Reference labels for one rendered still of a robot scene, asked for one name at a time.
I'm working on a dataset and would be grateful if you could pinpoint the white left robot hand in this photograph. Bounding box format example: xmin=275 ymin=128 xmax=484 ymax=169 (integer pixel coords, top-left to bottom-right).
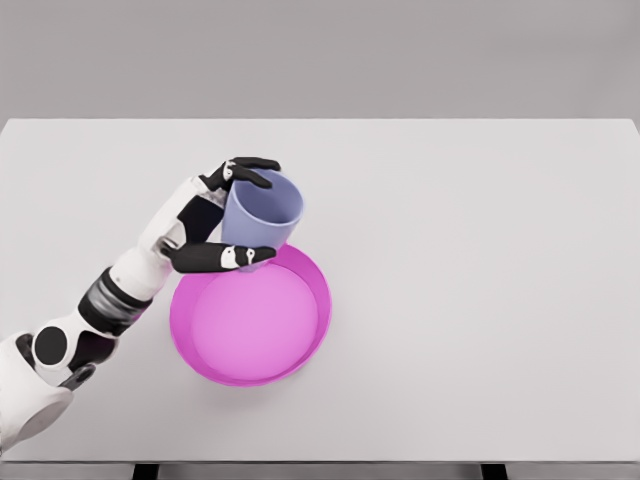
xmin=135 ymin=156 xmax=282 ymax=275

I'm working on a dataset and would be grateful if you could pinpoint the lavender blue cup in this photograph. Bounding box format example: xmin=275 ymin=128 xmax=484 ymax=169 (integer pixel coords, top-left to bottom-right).
xmin=220 ymin=167 xmax=305 ymax=274

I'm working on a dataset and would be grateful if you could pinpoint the pink round plate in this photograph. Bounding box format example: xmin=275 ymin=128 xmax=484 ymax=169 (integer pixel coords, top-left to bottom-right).
xmin=169 ymin=243 xmax=333 ymax=389

